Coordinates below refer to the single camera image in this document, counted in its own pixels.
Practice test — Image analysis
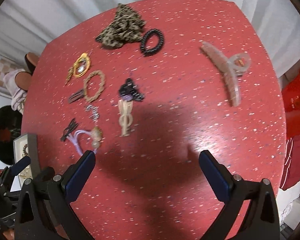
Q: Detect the purple hair tie with beads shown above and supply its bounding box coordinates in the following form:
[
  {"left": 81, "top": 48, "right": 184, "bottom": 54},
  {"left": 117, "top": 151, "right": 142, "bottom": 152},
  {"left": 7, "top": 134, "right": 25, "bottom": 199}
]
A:
[{"left": 68, "top": 126, "right": 103, "bottom": 157}]

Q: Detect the black small claw clip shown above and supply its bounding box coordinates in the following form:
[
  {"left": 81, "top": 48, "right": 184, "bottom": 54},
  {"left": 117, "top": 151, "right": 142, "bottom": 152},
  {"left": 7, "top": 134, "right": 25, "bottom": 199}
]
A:
[{"left": 119, "top": 78, "right": 145, "bottom": 102}]

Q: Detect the translucent large claw clip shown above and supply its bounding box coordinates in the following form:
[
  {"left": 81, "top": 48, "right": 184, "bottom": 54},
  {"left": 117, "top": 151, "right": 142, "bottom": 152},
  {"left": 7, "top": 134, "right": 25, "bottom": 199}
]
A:
[{"left": 201, "top": 42, "right": 251, "bottom": 107}]

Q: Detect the white tray box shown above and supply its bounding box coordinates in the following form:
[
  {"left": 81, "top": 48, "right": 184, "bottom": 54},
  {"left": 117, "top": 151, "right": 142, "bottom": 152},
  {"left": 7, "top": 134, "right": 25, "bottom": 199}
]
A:
[{"left": 13, "top": 133, "right": 40, "bottom": 186}]

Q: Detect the black spiky hair clip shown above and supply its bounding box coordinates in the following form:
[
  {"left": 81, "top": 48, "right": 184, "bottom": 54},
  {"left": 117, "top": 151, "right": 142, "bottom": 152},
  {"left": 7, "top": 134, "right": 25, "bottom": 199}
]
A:
[{"left": 60, "top": 118, "right": 78, "bottom": 142}]

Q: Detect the silver star hair clip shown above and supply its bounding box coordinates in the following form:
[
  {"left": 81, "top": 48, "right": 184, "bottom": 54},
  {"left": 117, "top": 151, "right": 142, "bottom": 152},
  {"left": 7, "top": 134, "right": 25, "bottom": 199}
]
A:
[{"left": 85, "top": 105, "right": 100, "bottom": 122}]

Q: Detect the pink white cloth pile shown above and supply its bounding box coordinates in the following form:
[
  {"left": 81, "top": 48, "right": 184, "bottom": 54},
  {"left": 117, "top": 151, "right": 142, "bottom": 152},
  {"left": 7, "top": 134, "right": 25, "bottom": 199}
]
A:
[{"left": 3, "top": 69, "right": 27, "bottom": 114}]

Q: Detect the brown snap hair clip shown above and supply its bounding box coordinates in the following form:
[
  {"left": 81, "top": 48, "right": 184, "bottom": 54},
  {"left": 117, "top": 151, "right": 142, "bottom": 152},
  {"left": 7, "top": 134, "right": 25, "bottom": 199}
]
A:
[{"left": 68, "top": 89, "right": 84, "bottom": 103}]

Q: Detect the gold leaf hair pin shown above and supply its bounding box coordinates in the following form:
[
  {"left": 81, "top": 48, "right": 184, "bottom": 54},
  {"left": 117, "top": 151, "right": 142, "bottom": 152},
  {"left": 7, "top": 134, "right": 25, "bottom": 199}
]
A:
[{"left": 65, "top": 66, "right": 74, "bottom": 85}]

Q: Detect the red plastic stool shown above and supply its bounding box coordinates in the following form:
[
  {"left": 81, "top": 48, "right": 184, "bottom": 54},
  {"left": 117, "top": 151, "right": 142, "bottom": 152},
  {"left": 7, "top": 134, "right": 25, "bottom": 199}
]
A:
[{"left": 282, "top": 70, "right": 300, "bottom": 139}]

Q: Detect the leopard print scrunchie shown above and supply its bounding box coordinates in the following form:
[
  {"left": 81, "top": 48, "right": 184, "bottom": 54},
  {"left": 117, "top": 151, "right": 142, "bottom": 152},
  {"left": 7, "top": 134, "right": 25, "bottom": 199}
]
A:
[{"left": 95, "top": 3, "right": 146, "bottom": 49}]

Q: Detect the tan braided hair tie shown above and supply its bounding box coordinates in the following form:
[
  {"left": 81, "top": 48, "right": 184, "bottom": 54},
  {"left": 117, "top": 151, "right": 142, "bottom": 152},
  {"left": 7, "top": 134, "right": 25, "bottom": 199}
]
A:
[{"left": 83, "top": 69, "right": 107, "bottom": 104}]

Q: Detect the black spiral hair tie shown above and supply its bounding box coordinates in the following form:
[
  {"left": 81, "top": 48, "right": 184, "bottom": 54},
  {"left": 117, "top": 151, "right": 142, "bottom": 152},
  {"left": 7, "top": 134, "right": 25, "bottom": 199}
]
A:
[{"left": 140, "top": 28, "right": 165, "bottom": 57}]

